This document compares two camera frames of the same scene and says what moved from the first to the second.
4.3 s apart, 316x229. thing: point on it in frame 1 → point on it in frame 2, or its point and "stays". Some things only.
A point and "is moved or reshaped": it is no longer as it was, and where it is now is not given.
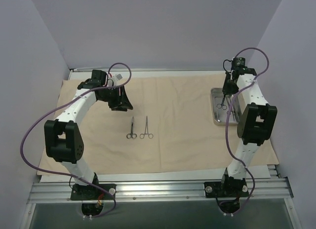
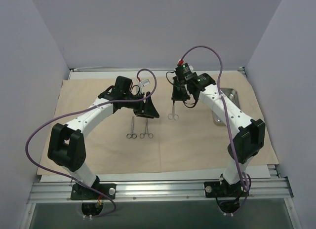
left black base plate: (90, 192) stays
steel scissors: (223, 106) is moved or reshaped
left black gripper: (121, 99) → (142, 109)
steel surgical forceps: (142, 135) stays
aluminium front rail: (61, 192) stays
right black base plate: (225, 189) stays
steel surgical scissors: (132, 135) stays
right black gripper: (229, 88) → (177, 95)
